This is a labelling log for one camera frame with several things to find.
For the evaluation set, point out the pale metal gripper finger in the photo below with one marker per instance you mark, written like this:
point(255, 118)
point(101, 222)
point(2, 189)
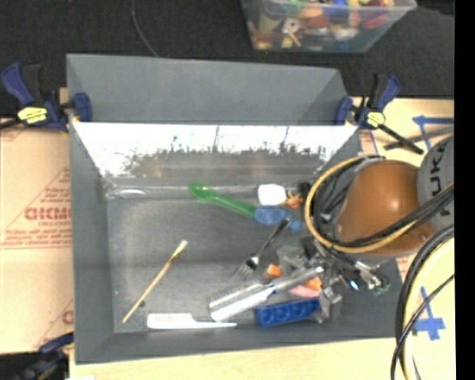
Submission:
point(292, 259)
point(330, 303)

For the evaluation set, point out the small orange piece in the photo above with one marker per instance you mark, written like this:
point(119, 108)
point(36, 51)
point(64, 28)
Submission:
point(274, 270)

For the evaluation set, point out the pink soft piece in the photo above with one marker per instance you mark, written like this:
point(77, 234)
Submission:
point(305, 291)

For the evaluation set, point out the blue toy brick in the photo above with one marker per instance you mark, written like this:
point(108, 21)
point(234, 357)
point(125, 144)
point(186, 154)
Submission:
point(285, 313)

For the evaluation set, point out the blue toy piece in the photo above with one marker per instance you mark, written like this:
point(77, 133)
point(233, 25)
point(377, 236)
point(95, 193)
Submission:
point(270, 216)

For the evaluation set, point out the orange and black toy figure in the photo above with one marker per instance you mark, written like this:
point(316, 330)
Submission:
point(295, 200)

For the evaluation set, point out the white plastic piece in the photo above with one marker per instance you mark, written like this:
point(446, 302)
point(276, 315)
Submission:
point(272, 194)

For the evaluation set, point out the silver round hairbrush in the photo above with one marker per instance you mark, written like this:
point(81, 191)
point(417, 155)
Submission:
point(237, 301)

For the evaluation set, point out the green plastic spoon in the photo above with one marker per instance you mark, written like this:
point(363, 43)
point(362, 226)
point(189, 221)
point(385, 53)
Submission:
point(221, 201)

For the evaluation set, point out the grey metal bin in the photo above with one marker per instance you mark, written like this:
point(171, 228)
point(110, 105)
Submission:
point(182, 232)

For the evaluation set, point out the white plastic knife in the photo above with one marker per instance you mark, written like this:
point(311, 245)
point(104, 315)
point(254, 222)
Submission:
point(174, 321)

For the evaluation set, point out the thin wooden stick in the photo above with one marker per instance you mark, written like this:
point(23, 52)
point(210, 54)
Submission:
point(155, 281)

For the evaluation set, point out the brown cardboard board red print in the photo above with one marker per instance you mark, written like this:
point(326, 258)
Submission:
point(31, 220)

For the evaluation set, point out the black cylinder on white bracket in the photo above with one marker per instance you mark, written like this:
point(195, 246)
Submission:
point(367, 272)

